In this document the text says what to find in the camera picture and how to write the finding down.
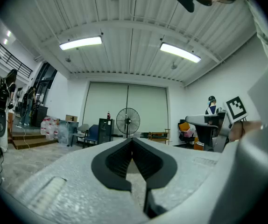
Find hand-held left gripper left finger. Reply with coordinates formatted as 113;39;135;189
91;138;133;192

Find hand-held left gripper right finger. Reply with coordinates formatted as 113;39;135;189
131;138;178;219

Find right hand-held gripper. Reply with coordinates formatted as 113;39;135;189
185;96;248;153

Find black office chair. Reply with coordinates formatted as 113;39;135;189
177;121;197;148

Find wooden shelf rack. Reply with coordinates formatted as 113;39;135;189
148;128;171;146

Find black cabinet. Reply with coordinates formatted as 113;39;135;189
31;104;49;127
98;118;115;145

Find blue chair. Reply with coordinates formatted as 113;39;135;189
82;124;99;149

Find grey chair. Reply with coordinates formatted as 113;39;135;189
71;123;90;147

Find plastic-wrapped grey box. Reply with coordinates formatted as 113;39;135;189
57;119;79;146

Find white roller blind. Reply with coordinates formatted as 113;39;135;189
83;82;129;137
127;84;169;139

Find long ceiling light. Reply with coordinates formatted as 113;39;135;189
59;35;103;51
159;42;202;64

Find cluster of clear water jugs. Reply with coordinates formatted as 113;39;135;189
40;116;59;141

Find wooden platform steps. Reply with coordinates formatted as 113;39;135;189
7;125;60;150

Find person's beige shirt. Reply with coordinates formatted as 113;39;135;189
238;0;268;64

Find black metal railing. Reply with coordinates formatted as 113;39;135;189
0;32;34;79

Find group of small hall lights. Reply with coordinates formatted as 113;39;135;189
0;11;12;45

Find black pedestal fan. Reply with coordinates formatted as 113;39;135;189
116;107;141;139

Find white cable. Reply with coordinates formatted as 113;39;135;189
19;124;41;164

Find long black cable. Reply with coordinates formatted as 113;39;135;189
0;155;5;186

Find black head-mounted camera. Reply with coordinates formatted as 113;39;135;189
176;0;195;13

